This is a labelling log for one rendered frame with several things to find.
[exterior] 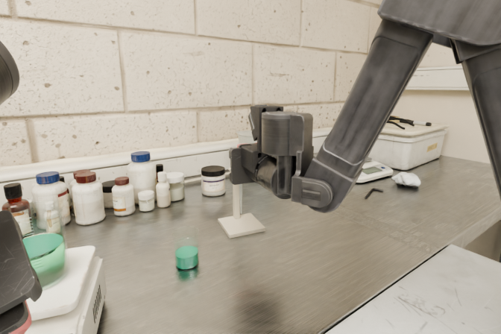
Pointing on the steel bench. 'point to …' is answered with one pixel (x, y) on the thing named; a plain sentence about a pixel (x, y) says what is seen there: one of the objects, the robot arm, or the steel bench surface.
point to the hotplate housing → (85, 309)
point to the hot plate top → (70, 288)
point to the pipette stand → (232, 224)
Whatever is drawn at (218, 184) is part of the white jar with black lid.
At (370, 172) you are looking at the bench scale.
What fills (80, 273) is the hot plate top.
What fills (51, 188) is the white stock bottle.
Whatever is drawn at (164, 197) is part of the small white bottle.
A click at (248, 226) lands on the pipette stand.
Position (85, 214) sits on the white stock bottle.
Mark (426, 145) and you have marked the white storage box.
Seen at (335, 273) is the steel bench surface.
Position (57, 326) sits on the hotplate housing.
